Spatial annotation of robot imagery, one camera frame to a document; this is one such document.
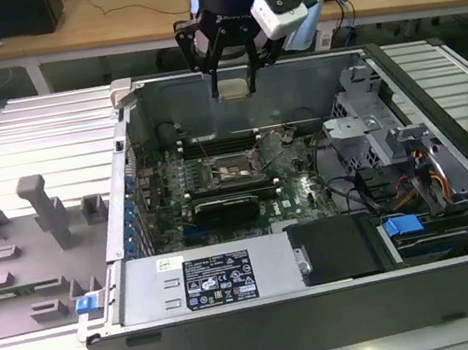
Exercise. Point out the green motherboard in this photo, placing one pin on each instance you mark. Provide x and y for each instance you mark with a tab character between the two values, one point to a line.
299	191

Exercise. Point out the black open PC case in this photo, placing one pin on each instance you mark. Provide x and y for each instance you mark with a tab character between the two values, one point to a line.
287	332

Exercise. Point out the grey parts rack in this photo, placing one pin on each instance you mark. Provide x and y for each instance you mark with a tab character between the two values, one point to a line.
16	270

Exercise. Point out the CPU socket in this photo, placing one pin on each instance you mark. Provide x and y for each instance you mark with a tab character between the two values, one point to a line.
229	171

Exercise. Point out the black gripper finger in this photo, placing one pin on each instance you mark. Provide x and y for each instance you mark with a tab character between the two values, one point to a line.
209	53
252	64

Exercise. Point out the blue case side latch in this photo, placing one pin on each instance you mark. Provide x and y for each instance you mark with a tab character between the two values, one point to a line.
84	306

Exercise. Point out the blue disk carrier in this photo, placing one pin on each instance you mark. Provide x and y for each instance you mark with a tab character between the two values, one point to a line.
402	227

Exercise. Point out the silver power supply with label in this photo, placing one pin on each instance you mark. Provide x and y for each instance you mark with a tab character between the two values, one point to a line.
145	288

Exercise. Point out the blue expansion slot clip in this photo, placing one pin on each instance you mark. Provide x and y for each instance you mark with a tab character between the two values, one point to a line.
130	210
131	239
130	184

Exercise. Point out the white label tag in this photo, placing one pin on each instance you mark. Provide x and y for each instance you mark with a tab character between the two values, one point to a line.
325	40

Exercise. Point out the black hard disk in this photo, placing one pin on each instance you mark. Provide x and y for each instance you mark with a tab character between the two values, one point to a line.
434	242

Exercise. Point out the black drive bay cover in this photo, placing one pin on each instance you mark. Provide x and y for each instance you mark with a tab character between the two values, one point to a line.
336	247

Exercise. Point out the silver metal drive cage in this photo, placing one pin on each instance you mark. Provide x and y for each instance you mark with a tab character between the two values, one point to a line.
352	128

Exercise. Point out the round coin cell battery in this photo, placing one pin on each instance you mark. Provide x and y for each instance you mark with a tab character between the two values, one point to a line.
287	135

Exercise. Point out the small silver heat sink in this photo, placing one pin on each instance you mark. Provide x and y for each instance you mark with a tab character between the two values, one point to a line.
285	226

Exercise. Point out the black round fan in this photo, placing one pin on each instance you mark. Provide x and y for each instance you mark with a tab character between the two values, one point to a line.
169	136

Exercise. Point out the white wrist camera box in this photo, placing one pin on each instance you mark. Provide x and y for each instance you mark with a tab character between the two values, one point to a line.
280	19

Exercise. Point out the green RAM stick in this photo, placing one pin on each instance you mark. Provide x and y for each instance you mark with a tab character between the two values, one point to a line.
11	293

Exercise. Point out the wooden desk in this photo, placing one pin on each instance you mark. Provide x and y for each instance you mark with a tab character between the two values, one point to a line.
102	31

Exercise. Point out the silver CPU plate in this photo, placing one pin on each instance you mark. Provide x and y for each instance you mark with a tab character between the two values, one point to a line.
234	88

